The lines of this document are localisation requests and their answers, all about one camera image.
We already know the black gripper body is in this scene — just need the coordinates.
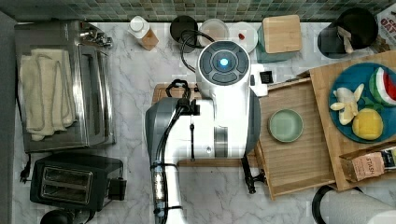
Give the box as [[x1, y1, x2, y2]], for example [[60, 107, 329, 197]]
[[241, 155, 266, 194]]

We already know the bamboo drawer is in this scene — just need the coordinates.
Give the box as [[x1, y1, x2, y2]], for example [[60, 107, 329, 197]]
[[255, 78, 335, 199]]

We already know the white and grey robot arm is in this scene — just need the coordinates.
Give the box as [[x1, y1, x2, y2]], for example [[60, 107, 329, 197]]
[[144, 40, 267, 224]]

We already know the bamboo drawer cabinet top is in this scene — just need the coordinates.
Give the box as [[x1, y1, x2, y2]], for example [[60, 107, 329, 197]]
[[309, 50, 396, 190]]

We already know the small green bowl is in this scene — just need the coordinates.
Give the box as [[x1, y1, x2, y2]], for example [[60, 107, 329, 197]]
[[268, 109, 304, 143]]

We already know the Stash tea box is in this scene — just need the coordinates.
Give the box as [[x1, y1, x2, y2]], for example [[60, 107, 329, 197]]
[[340, 147, 396, 182]]

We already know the toy peeled banana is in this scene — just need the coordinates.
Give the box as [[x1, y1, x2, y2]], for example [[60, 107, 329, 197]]
[[330, 84, 364, 125]]

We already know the toy yellow lemon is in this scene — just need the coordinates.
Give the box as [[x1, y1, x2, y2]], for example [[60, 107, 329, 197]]
[[352, 108, 384, 140]]

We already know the blue plate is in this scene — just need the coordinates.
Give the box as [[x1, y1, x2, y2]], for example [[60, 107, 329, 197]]
[[328, 63, 396, 144]]

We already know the bamboo cutting board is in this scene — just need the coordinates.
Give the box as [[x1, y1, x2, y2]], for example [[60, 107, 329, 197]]
[[152, 83, 260, 167]]

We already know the teal canister with bamboo lid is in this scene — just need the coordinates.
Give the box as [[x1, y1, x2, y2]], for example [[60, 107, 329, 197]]
[[256, 15, 303, 63]]

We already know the toy watermelon slice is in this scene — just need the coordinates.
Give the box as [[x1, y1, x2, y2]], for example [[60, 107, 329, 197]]
[[369, 67, 396, 106]]

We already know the clear glass jar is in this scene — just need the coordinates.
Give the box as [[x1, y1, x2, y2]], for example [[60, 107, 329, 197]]
[[199, 19, 229, 41]]

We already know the dark empty cup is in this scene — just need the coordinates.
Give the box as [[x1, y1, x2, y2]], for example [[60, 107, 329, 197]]
[[170, 16, 198, 42]]

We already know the black two-slot toaster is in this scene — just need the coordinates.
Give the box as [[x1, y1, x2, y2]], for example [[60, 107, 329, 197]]
[[30, 153, 126, 212]]

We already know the white-capped spice bottle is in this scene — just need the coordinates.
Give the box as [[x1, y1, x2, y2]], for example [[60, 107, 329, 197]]
[[128, 16, 159, 51]]

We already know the oats box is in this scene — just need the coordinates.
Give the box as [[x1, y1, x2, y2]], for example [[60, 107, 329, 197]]
[[371, 4, 396, 53]]

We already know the black round object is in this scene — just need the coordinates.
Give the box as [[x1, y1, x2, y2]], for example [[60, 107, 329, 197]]
[[40, 210, 75, 224]]

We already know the stainless steel toaster oven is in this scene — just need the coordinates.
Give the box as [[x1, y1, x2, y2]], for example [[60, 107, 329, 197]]
[[14, 20, 116, 153]]

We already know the cream folded towel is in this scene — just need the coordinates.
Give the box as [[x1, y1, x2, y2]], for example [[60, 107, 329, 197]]
[[19, 49, 76, 141]]

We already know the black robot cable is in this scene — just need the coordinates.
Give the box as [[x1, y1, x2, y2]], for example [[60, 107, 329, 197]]
[[179, 29, 216, 74]]

